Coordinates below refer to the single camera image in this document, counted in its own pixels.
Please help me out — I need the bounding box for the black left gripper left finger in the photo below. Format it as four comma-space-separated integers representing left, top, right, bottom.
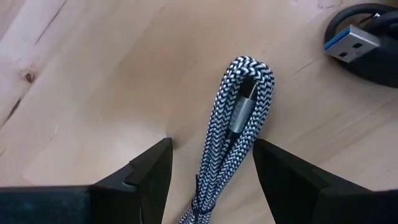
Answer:
0, 138, 174, 224

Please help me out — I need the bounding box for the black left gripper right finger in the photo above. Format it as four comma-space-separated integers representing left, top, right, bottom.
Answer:
252, 139, 398, 224

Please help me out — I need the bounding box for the black white braided USB-C cable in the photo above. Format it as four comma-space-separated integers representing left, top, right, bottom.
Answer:
177, 55, 275, 224

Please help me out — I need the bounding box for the black USB cable bundle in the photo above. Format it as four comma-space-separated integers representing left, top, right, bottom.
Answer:
324, 2, 398, 88

